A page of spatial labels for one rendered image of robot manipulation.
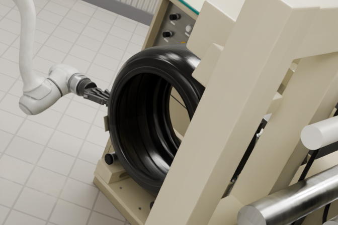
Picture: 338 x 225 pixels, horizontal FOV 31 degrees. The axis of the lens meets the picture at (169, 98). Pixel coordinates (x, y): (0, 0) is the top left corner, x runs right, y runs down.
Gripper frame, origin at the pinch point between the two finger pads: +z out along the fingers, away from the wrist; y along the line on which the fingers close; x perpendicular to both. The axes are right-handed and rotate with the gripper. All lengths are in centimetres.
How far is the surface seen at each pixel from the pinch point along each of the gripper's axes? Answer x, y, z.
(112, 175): 22.6, -10.0, 13.9
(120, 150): 9.5, -12.0, 18.3
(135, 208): 30.9, -8.0, 26.8
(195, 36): -50, -36, 63
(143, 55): -28.2, -10.2, 20.1
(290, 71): -49, -28, 89
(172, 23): -20, 64, -35
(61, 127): 75, 72, -121
